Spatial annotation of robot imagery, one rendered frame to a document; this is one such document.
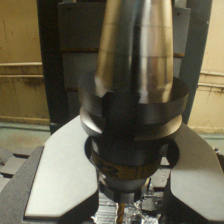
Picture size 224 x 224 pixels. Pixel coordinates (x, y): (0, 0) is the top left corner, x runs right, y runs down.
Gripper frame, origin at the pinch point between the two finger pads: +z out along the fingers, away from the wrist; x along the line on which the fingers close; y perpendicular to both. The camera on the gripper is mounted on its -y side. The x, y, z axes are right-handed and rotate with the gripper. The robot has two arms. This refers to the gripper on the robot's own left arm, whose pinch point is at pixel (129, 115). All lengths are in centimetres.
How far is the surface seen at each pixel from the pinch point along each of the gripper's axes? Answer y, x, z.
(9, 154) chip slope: 62, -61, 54
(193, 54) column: 5, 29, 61
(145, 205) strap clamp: 28.8, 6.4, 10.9
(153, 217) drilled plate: 29.8, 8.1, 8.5
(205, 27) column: -6, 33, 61
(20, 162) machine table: 39, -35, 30
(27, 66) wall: 22, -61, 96
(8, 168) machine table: 39, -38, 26
